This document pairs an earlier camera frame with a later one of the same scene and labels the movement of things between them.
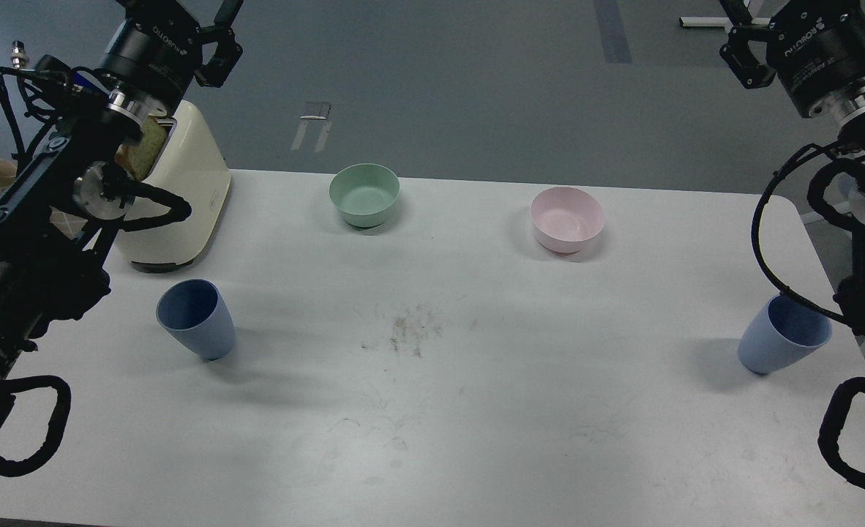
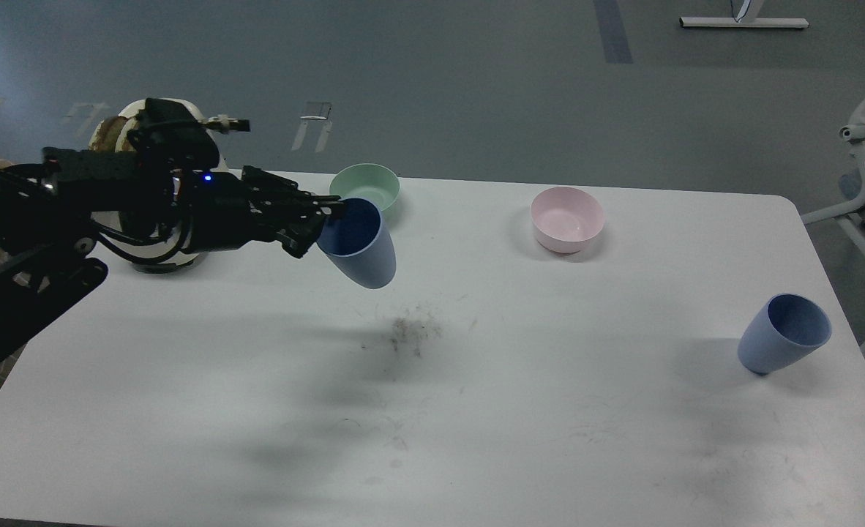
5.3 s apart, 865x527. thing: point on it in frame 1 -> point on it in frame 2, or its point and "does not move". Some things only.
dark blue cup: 195,312 -> 354,238
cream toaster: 195,167 -> 113,131
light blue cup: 781,331 does not move
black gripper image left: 157,47 -> 220,214
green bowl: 365,194 does not move
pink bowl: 565,218 does not move
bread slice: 138,157 -> 107,133
